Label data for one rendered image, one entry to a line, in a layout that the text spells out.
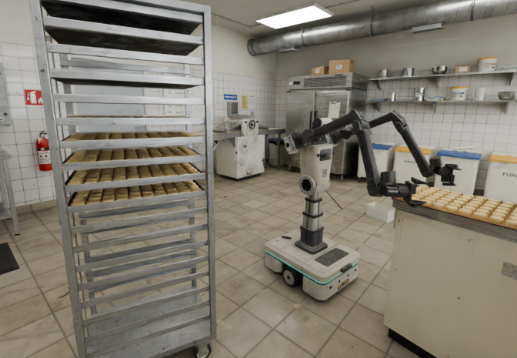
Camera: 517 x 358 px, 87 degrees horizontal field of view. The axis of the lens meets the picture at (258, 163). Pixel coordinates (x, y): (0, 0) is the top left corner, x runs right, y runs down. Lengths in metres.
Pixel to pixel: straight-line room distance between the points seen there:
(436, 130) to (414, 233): 4.26
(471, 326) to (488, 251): 0.40
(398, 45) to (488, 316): 5.06
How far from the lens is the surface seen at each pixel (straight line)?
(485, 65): 5.59
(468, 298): 1.78
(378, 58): 6.21
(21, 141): 4.56
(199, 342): 1.80
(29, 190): 4.67
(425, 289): 1.85
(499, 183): 5.26
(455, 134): 5.84
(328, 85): 5.59
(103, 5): 1.35
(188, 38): 1.36
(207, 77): 1.32
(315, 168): 2.07
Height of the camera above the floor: 1.38
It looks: 11 degrees down
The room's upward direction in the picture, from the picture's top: 1 degrees clockwise
